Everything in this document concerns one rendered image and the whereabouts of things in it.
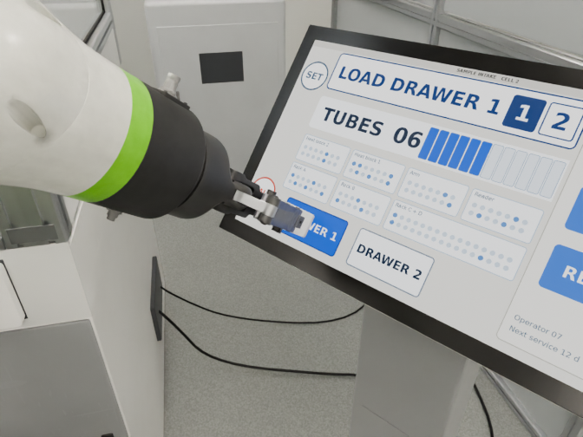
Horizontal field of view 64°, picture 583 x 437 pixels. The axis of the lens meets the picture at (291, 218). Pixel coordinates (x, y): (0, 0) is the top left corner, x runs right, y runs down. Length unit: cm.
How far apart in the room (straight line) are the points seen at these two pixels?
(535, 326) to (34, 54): 45
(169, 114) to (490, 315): 35
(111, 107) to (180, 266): 189
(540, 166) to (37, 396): 84
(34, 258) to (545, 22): 123
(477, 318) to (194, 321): 149
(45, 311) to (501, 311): 63
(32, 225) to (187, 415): 105
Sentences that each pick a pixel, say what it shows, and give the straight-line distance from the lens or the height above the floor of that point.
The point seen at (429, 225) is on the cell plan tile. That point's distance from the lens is 53.
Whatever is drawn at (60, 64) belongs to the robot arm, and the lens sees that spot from 27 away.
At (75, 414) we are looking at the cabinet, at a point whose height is 57.
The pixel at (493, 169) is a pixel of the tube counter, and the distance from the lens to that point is 53.
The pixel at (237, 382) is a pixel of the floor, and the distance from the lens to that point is 168.
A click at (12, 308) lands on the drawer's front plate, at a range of 79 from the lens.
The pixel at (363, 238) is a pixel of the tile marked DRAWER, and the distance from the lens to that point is 55.
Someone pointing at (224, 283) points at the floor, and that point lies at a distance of 204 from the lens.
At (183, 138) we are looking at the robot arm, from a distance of 33.
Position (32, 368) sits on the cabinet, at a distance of 91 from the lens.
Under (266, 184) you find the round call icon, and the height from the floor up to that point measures 102.
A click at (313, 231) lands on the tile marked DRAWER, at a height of 100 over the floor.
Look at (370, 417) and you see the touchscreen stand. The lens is 89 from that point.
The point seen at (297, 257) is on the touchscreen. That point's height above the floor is 97.
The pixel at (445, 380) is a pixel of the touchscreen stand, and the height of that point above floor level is 79.
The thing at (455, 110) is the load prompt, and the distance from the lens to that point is 57.
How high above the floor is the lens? 133
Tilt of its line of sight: 33 degrees down
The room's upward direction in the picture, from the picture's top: straight up
